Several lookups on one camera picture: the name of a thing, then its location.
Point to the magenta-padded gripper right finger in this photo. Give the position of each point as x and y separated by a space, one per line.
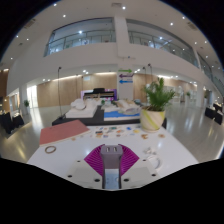
129 160

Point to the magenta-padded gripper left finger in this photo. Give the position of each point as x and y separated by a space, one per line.
93 160

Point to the grey-purple charger block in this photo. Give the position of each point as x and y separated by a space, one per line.
111 156

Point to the small brown wooden piece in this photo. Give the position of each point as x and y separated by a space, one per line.
144 136
161 135

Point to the sheet of colourful stickers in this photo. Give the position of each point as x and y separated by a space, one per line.
110 131

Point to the black display platform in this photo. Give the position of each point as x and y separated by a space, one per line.
96 120

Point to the pink flat board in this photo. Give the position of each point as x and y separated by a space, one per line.
63 132

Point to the potted plant in striped pot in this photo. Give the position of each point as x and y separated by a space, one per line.
151 121

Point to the blue-based white building model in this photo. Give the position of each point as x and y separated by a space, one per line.
115 115

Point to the black lamp pole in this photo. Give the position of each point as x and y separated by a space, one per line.
59 93

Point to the sign with coloured arrows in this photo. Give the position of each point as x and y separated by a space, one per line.
125 76

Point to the small distant potted plant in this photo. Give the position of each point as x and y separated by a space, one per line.
26 103

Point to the group of dark chairs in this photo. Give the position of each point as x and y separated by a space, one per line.
10 121

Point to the group of dark seats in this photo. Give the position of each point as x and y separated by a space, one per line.
213 114

